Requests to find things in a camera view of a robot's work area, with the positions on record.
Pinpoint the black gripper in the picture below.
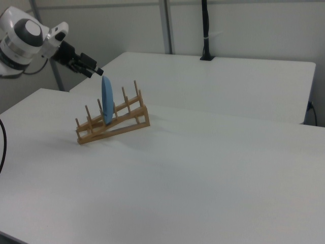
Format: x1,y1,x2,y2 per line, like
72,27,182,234
51,40,104,79

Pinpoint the blue plate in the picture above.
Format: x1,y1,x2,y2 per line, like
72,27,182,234
101,75,114,126

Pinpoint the wooden plate rack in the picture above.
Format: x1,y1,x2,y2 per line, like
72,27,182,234
75,80,151,146

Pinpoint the black pole with base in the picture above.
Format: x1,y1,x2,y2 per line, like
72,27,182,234
200,0,216,61

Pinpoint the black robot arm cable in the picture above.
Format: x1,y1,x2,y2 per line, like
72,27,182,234
22,57,49,75

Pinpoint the thick black cable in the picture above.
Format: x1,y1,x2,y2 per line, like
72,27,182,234
0,118,8,174

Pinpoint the black cable with blue plug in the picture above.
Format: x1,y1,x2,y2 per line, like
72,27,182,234
306,101,318,126

